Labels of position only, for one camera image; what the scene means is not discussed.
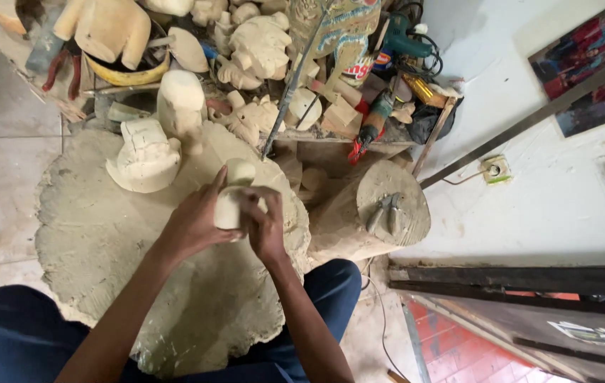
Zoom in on person's left hand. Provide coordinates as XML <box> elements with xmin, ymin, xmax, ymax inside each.
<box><xmin>151</xmin><ymin>165</ymin><xmax>246</xmax><ymax>267</ymax></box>

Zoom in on person's right hand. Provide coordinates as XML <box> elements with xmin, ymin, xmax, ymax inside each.
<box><xmin>238</xmin><ymin>185</ymin><xmax>289</xmax><ymax>266</ymax></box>

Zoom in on small pale wooden carving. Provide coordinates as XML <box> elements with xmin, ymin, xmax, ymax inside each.
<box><xmin>213</xmin><ymin>158</ymin><xmax>269</xmax><ymax>233</ymax></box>

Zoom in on small wood log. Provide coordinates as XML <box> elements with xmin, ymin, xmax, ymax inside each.
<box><xmin>307</xmin><ymin>160</ymin><xmax>432</xmax><ymax>262</ymax></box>

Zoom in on small wooden block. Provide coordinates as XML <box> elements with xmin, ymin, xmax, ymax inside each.
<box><xmin>321</xmin><ymin>96</ymin><xmax>364</xmax><ymax>140</ymax></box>

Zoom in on long thin metal rod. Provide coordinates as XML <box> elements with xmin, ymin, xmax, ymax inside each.
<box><xmin>261</xmin><ymin>0</ymin><xmax>335</xmax><ymax>161</ymax></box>

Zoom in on pale hat-shaped wood carving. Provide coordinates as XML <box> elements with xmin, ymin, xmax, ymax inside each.
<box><xmin>106</xmin><ymin>118</ymin><xmax>182</xmax><ymax>194</ymax></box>

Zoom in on tall pale wood blank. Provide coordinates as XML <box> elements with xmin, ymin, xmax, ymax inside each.
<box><xmin>157</xmin><ymin>69</ymin><xmax>209</xmax><ymax>155</ymax></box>

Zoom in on grey metal pliers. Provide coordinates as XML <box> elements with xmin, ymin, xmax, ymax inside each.
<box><xmin>365</xmin><ymin>193</ymin><xmax>402</xmax><ymax>236</ymax></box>

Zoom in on green and red power tool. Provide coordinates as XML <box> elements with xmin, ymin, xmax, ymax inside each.
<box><xmin>348</xmin><ymin>90</ymin><xmax>395</xmax><ymax>166</ymax></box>

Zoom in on heap of pale wood carvings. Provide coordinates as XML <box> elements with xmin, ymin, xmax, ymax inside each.
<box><xmin>143</xmin><ymin>0</ymin><xmax>326</xmax><ymax>148</ymax></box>

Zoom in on large flat wood stump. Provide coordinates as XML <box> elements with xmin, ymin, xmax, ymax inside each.
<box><xmin>34</xmin><ymin>121</ymin><xmax>312</xmax><ymax>379</ymax></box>

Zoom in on can with red label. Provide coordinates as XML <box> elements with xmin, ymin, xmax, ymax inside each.
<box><xmin>341</xmin><ymin>53</ymin><xmax>377</xmax><ymax>88</ymax></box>

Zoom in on black plastic bag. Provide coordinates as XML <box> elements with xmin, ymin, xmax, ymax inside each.
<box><xmin>406</xmin><ymin>97</ymin><xmax>464</xmax><ymax>145</ymax></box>

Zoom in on painted wooden figure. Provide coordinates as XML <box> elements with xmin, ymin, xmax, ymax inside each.
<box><xmin>287</xmin><ymin>0</ymin><xmax>383</xmax><ymax>82</ymax></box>

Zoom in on yellow metallic tube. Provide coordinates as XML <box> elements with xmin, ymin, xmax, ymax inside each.
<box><xmin>403</xmin><ymin>73</ymin><xmax>450</xmax><ymax>109</ymax></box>

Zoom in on green electric drill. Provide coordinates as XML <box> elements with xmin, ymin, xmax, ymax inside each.
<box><xmin>385</xmin><ymin>12</ymin><xmax>436</xmax><ymax>59</ymax></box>

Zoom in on pale wooden torso carving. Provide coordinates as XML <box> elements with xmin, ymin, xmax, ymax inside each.
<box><xmin>52</xmin><ymin>0</ymin><xmax>152</xmax><ymax>71</ymax></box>

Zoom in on dark wooden planks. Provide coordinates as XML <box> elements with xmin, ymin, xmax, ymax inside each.
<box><xmin>388</xmin><ymin>264</ymin><xmax>605</xmax><ymax>300</ymax></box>

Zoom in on person's blue trousers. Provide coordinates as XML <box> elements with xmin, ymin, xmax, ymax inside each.
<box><xmin>0</xmin><ymin>259</ymin><xmax>363</xmax><ymax>383</ymax></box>

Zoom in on long grey metal bar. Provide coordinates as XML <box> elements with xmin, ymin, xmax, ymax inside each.
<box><xmin>420</xmin><ymin>45</ymin><xmax>605</xmax><ymax>190</ymax></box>

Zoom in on dark board with sticker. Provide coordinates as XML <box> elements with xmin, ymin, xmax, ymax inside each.
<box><xmin>404</xmin><ymin>294</ymin><xmax>605</xmax><ymax>383</ymax></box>

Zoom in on thin floor cable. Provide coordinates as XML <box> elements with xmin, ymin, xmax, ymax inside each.
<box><xmin>360</xmin><ymin>258</ymin><xmax>411</xmax><ymax>383</ymax></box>

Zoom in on yellow round ring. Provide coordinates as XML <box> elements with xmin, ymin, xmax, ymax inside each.
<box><xmin>84</xmin><ymin>49</ymin><xmax>171</xmax><ymax>87</ymax></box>

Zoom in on black power cable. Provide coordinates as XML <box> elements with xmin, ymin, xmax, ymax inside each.
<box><xmin>394</xmin><ymin>1</ymin><xmax>445</xmax><ymax>79</ymax></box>

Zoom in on white wall socket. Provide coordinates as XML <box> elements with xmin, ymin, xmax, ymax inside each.
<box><xmin>481</xmin><ymin>154</ymin><xmax>513</xmax><ymax>186</ymax></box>

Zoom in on red-handled pliers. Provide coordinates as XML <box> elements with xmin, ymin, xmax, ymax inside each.
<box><xmin>42</xmin><ymin>45</ymin><xmax>83</xmax><ymax>102</ymax></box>

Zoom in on grey-blue tool handle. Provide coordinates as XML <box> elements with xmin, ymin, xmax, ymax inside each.
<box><xmin>25</xmin><ymin>15</ymin><xmax>67</xmax><ymax>76</ymax></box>

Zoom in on colourful wall poster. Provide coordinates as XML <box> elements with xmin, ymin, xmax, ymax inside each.
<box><xmin>527</xmin><ymin>0</ymin><xmax>605</xmax><ymax>139</ymax></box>

